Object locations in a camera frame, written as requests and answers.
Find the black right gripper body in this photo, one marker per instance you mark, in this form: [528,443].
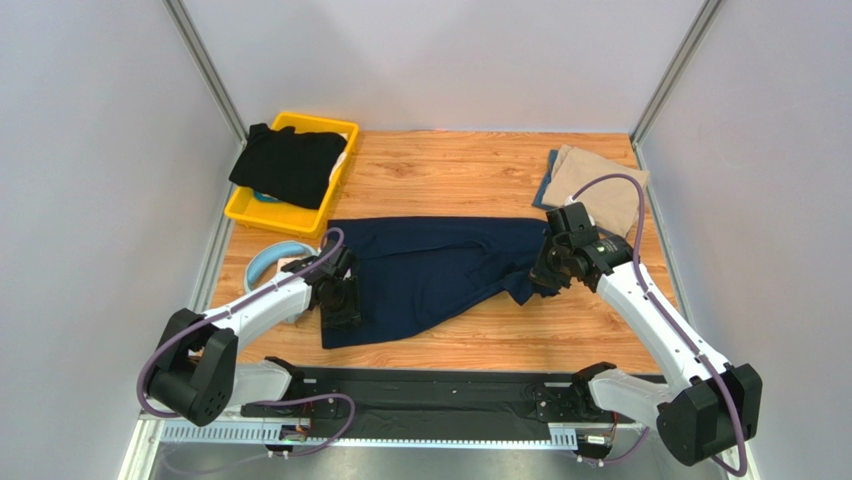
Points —
[550,271]

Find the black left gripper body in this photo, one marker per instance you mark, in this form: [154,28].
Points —
[344,305]

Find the pinkish cube power adapter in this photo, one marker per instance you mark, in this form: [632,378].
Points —
[292,255]

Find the navy t shirt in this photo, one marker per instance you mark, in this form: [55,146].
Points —
[415,273]

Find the light blue headphones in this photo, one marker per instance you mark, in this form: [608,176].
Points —
[266,256]

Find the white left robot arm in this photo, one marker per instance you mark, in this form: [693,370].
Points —
[194,373]

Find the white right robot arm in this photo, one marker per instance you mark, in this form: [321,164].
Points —
[707,408]

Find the beige folded t shirt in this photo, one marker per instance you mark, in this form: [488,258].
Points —
[613,203]

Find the teal cloth in bin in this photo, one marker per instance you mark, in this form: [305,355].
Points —
[265,198]

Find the yellow plastic bin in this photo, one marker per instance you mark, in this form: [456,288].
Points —
[283,217]

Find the black t shirt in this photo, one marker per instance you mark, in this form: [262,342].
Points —
[288,166]

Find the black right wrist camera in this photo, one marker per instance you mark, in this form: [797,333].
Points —
[570,218]

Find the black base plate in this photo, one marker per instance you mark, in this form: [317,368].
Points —
[399,404]

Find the aluminium frame rail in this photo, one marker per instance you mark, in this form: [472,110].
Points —
[239,447]

